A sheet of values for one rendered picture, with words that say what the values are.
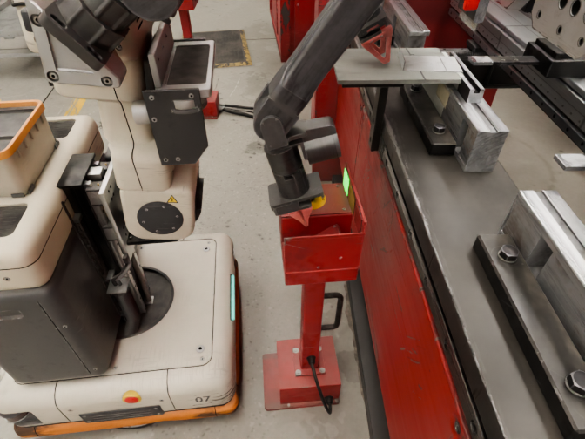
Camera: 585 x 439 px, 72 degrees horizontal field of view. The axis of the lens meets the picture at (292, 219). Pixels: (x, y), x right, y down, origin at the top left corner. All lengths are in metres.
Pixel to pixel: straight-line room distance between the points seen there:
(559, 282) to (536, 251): 0.07
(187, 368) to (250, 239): 0.83
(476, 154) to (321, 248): 0.36
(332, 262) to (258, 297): 0.88
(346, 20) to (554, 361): 0.51
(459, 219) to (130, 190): 0.67
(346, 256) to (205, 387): 0.61
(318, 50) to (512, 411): 0.53
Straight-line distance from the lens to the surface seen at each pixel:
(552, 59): 1.09
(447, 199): 0.81
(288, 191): 0.72
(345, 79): 0.91
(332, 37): 0.61
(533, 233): 0.69
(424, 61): 1.03
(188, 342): 1.29
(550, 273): 0.67
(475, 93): 0.94
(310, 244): 0.79
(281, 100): 0.63
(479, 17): 0.98
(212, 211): 2.08
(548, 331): 0.63
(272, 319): 1.63
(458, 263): 0.70
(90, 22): 0.63
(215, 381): 1.23
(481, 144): 0.87
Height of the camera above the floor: 1.37
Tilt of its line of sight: 43 degrees down
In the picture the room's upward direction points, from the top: straight up
